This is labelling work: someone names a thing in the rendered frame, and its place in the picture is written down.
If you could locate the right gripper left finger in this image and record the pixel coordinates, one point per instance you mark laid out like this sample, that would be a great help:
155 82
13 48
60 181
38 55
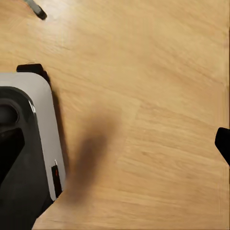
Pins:
11 144

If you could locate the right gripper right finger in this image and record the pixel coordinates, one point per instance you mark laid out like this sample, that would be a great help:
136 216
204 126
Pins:
222 142

